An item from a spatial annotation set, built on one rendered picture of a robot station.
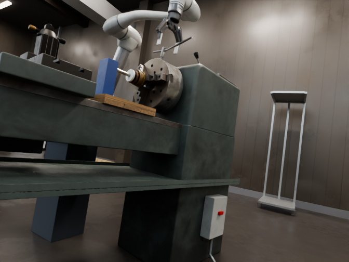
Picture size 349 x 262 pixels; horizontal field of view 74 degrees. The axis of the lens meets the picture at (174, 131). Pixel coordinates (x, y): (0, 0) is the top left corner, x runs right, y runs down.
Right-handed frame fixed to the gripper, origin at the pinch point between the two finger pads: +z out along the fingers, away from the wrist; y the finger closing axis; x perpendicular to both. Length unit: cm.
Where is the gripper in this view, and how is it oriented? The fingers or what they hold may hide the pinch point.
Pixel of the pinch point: (167, 47)
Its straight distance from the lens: 147.9
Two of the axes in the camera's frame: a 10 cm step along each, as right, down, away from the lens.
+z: -2.1, 9.8, 0.0
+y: 7.2, 1.6, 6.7
